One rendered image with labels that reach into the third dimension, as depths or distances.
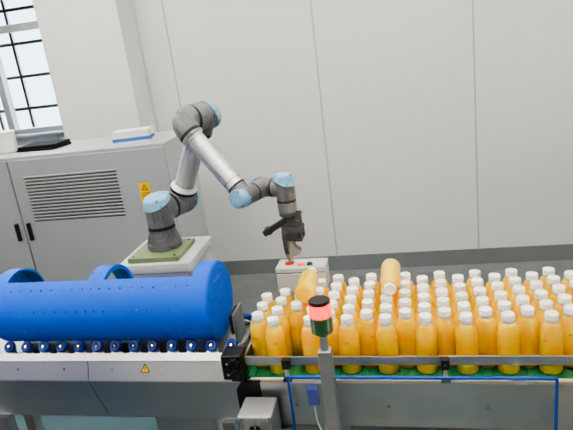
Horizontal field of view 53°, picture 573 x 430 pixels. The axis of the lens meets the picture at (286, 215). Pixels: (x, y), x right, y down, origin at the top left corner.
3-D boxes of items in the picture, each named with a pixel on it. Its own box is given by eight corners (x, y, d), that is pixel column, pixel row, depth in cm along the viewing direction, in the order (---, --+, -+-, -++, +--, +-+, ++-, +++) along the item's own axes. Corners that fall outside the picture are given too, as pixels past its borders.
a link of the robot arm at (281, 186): (278, 171, 225) (297, 171, 220) (282, 197, 228) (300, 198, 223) (267, 176, 219) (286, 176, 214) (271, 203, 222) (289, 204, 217)
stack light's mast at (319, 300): (315, 344, 169) (309, 294, 164) (336, 343, 168) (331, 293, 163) (312, 355, 163) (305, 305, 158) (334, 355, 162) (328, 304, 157)
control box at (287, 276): (283, 281, 239) (280, 258, 236) (330, 279, 235) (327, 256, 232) (278, 292, 230) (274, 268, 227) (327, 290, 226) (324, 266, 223)
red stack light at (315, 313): (311, 310, 166) (309, 298, 165) (332, 310, 164) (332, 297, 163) (308, 321, 160) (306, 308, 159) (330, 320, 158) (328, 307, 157)
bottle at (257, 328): (262, 357, 204) (254, 310, 199) (278, 360, 201) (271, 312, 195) (251, 367, 199) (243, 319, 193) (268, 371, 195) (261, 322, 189)
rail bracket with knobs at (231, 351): (231, 368, 199) (227, 342, 196) (251, 368, 197) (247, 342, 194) (223, 385, 190) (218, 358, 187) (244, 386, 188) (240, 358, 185)
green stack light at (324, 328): (313, 325, 167) (311, 310, 166) (334, 325, 166) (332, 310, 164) (309, 336, 161) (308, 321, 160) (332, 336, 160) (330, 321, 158)
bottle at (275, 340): (269, 365, 198) (262, 317, 193) (289, 363, 198) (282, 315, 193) (269, 377, 192) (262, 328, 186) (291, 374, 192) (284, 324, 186)
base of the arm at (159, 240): (154, 241, 257) (150, 220, 254) (187, 238, 255) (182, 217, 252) (142, 253, 243) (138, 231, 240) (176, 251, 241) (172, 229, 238)
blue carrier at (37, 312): (42, 318, 245) (24, 257, 236) (237, 314, 226) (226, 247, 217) (-1, 356, 219) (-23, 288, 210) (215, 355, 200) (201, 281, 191)
